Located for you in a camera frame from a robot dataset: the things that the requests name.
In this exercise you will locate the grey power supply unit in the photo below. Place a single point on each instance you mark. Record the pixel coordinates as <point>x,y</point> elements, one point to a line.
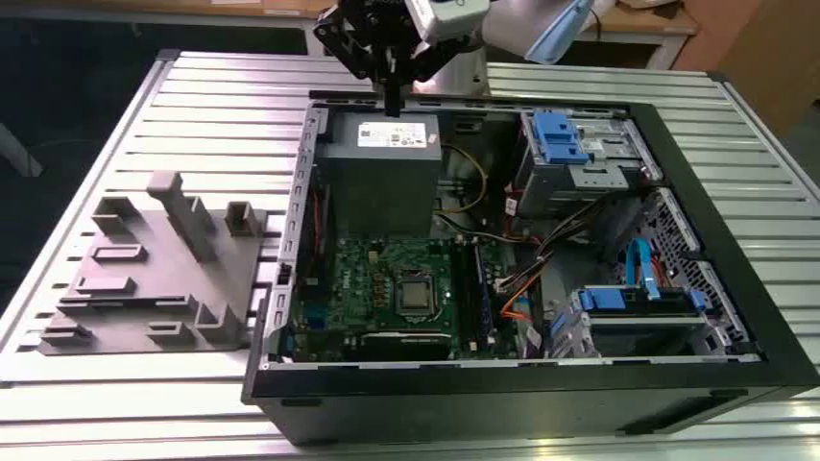
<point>377,187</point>

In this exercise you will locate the blue disk carrier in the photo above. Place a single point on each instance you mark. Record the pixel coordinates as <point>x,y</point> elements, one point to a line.
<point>557,139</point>
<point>605,300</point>

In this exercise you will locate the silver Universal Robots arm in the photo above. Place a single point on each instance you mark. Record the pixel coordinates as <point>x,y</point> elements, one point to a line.
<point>468,82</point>

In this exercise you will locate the black graphics card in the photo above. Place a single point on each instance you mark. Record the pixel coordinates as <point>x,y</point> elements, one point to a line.
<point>402,343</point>

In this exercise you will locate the CPU socket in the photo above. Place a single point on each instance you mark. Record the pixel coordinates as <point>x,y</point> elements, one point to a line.
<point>416,315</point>

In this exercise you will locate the black open PC case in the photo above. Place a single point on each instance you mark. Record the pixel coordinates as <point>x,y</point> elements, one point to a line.
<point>512,389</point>

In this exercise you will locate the wooden workbench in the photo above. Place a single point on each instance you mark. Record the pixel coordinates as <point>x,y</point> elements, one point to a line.
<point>640,21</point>

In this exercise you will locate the black table corner cap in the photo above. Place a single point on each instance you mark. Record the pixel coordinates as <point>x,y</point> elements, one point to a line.
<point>718,77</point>
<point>166,54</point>

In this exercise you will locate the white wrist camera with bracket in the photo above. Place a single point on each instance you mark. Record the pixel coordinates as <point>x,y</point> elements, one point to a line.
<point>448,21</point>

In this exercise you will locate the silver CPU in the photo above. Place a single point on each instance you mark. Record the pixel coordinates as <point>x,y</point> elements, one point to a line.
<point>416,295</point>

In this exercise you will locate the grey parts rack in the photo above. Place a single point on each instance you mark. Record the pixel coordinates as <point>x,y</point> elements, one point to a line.
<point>166,269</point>

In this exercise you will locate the black RAM slot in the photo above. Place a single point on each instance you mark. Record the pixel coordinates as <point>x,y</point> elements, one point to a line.
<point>466,298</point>

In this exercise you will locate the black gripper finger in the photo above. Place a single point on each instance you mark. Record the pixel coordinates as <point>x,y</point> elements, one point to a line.
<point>436,60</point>
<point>349,50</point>

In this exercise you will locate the silver disk bay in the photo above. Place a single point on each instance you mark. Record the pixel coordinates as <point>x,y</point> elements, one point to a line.
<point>640,322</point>

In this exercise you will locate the RAM stick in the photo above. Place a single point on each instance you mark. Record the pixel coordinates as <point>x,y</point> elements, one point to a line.
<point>484,307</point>
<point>134,302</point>

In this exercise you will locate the brown cabinet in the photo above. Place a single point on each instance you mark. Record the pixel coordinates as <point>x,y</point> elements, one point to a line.
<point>768,57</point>

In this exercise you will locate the green motherboard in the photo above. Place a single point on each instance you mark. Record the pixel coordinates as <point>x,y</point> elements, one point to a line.
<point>365,288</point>

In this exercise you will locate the silver drive cage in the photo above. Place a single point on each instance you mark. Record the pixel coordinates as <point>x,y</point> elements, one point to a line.
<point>564,187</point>

